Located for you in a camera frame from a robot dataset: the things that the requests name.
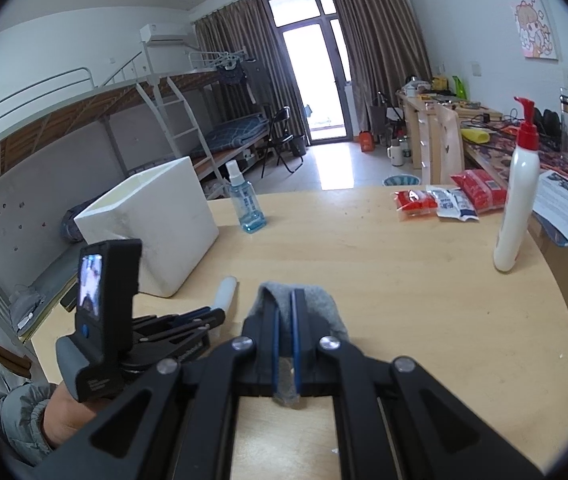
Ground brown curtain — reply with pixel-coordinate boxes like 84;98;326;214
194;0;285;127
325;0;432;132

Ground dark hanging clothes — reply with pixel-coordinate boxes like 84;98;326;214
216;57;249;91

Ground white blue packet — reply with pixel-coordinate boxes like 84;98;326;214
426;186;480;209

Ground white plastic tube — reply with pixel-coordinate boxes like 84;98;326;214
212;276;237;312

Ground grey bunk bed ladder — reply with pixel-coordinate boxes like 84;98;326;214
136;77;228;187

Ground cartoon wall poster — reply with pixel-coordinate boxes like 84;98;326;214
510;0;561;61

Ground desk with patterned cloth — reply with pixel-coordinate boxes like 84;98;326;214
464;110;568;188

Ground blue plaid folded quilt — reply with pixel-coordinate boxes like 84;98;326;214
205;113;269;152

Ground black folding chair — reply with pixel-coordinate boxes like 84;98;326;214
261;106;305;179

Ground glass balcony door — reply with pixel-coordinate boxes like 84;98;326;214
266;0;355;144

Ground small red packet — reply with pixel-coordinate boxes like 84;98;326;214
393;187;437;209

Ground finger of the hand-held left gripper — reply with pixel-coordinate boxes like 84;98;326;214
134;307;227;335
134;322;223;351

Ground large red packet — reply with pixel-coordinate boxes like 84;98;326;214
450;168;509;202

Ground white air conditioner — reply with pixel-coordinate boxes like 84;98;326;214
139;22;196;47

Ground white pump bottle red cap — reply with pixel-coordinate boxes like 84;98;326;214
493;96;541;274

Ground black bag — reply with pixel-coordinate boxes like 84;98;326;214
532;108;562;137

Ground white foam box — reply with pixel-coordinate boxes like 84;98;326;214
74;156;220;297

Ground light wooden desk with drawers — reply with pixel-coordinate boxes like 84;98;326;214
396;90;504;171

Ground blue spray bottle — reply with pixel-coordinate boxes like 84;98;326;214
225;160;267;235

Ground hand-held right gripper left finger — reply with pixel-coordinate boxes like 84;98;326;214
34;299;281;480

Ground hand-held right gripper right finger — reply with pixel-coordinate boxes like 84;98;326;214
290;287;547;480

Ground round blue patterned stool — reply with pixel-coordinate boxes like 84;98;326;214
381;173;423;189

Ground wooden chair with smiley cutout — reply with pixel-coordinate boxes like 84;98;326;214
432;103;466;186

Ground person's left forearm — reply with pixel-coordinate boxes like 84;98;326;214
0;379;61;467

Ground person's left hand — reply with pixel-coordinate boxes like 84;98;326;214
43;382;101;450

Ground grey metal bunk bed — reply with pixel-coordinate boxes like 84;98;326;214
139;49;271;178
0;67;165;346

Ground grey sock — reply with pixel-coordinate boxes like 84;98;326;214
256;282;349;408

